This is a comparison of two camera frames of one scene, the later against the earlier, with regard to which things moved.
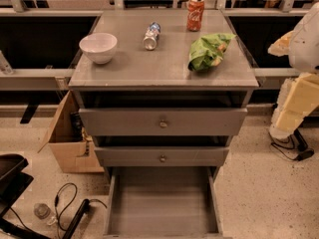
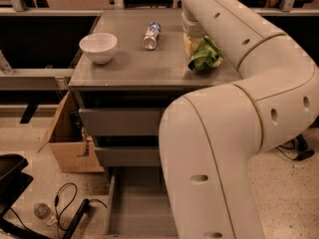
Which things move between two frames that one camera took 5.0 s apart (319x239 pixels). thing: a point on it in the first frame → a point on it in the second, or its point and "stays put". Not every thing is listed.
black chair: x=13 y=181 stays put
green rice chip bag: x=206 y=52 stays put
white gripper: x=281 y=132 → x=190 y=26
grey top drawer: x=162 y=121 stays put
